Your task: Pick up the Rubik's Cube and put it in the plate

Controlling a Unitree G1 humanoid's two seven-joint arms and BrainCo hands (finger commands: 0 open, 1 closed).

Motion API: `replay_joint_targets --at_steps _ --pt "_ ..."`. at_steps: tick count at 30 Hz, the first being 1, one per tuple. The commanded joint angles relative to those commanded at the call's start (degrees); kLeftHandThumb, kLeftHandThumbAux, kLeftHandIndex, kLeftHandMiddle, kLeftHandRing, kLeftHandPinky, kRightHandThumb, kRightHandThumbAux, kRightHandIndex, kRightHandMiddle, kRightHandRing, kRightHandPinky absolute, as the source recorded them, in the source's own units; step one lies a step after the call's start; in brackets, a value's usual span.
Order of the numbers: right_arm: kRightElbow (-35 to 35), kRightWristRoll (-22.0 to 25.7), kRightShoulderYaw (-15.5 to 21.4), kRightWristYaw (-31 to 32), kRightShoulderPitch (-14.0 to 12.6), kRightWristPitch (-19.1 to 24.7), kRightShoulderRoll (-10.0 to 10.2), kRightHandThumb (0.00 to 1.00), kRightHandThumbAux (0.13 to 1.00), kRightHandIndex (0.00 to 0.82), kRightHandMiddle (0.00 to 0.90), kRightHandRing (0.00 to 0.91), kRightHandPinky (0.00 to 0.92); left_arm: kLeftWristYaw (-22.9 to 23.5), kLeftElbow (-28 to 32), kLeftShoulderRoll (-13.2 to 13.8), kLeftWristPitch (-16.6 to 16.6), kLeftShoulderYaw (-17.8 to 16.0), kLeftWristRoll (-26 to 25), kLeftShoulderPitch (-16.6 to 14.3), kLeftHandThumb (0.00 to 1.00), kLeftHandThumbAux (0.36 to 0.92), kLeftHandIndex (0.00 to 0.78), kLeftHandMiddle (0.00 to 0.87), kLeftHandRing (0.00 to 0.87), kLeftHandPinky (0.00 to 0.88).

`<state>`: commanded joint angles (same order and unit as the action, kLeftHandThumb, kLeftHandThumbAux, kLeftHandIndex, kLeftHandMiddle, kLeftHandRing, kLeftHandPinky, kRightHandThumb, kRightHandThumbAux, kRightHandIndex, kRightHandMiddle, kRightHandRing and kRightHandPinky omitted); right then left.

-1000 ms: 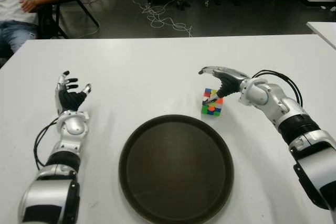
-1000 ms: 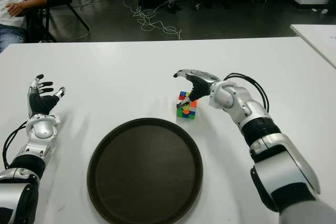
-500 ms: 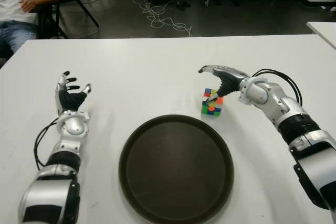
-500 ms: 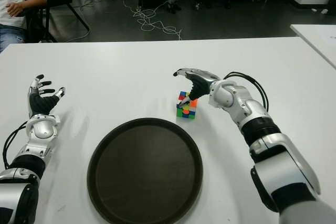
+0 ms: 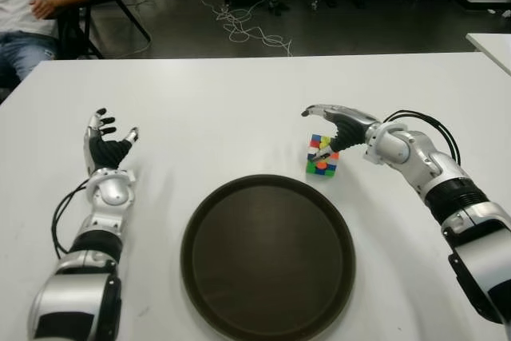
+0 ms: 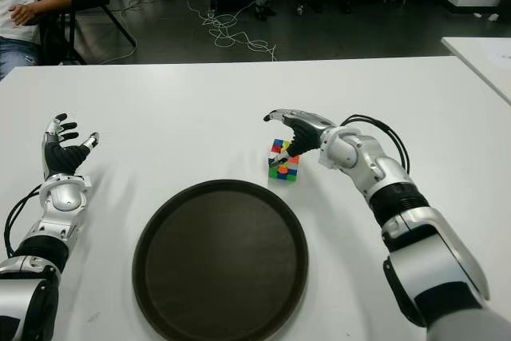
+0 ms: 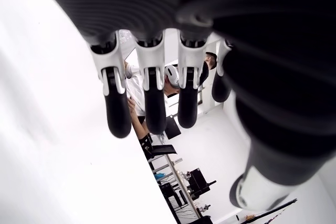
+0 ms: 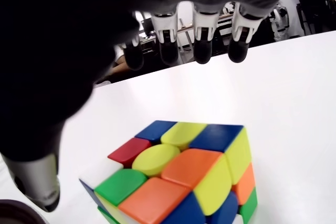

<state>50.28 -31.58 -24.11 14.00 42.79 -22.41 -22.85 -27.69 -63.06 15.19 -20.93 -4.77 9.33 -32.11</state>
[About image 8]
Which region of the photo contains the dark round plate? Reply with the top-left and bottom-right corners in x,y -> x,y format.
0,199 -> 45,224

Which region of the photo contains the black frame chair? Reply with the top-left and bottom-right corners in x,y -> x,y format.
296,0 -> 336,36

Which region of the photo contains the multicoloured Rubik's cube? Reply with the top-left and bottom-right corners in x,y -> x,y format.
78,120 -> 258,224

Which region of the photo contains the silver humanoid robot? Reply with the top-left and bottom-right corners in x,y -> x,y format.
270,2 -> 291,42

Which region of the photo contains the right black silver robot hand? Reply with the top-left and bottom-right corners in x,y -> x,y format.
0,0 -> 302,213

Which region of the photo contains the person in white shirt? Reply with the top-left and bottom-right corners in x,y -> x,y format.
112,45 -> 132,76

